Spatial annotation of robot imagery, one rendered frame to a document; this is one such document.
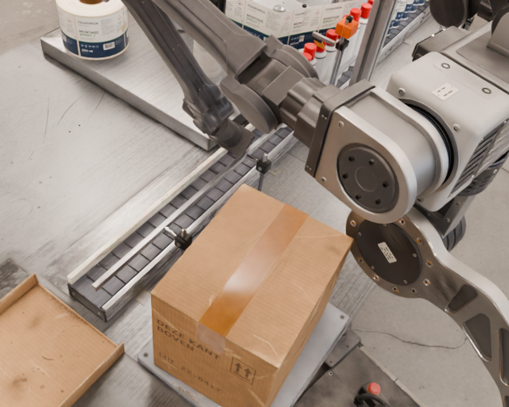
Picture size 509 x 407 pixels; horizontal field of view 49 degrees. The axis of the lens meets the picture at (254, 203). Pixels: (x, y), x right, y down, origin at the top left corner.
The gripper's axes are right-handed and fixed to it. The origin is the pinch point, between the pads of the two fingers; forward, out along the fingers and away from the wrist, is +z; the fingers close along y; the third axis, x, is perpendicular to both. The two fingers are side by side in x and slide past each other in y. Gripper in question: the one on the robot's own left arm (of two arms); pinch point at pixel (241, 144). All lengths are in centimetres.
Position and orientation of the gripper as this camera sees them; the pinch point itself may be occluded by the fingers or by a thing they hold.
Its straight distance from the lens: 143.3
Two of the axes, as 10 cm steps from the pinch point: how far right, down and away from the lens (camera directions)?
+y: -8.0, -5.1, 3.1
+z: 2.8, 1.5, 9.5
